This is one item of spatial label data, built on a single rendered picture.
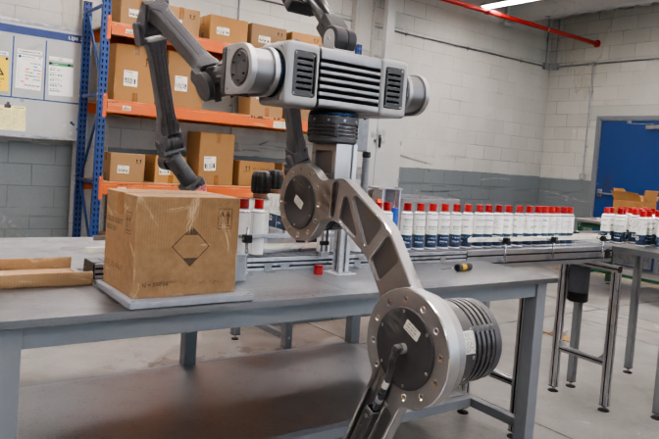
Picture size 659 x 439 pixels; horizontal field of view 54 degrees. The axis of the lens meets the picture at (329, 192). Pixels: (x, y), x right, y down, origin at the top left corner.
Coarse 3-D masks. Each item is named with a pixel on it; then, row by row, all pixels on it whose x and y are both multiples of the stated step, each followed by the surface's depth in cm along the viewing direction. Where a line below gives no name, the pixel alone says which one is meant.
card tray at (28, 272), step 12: (0, 264) 198; (12, 264) 200; (24, 264) 202; (36, 264) 204; (48, 264) 206; (60, 264) 209; (0, 276) 175; (12, 276) 177; (24, 276) 179; (36, 276) 181; (48, 276) 182; (60, 276) 184; (72, 276) 186; (84, 276) 188; (0, 288) 176; (12, 288) 177
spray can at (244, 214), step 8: (240, 200) 229; (248, 200) 230; (240, 208) 229; (240, 216) 228; (248, 216) 229; (240, 224) 228; (248, 224) 230; (240, 232) 228; (240, 240) 229; (240, 248) 229
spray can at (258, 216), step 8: (256, 200) 233; (256, 208) 233; (256, 216) 232; (264, 216) 233; (256, 224) 232; (264, 224) 234; (256, 232) 232; (264, 232) 235; (256, 240) 232; (256, 248) 232
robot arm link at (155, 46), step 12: (132, 24) 192; (156, 36) 198; (156, 48) 195; (156, 60) 197; (156, 72) 198; (168, 72) 201; (156, 84) 201; (168, 84) 202; (156, 96) 204; (168, 96) 204; (156, 108) 207; (168, 108) 205; (168, 120) 207; (156, 132) 211; (168, 132) 208; (180, 132) 211; (168, 144) 210; (180, 144) 213
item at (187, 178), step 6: (186, 168) 215; (180, 174) 214; (186, 174) 215; (192, 174) 216; (180, 180) 215; (186, 180) 215; (192, 180) 216; (198, 180) 215; (204, 180) 216; (180, 186) 219; (186, 186) 216; (192, 186) 214
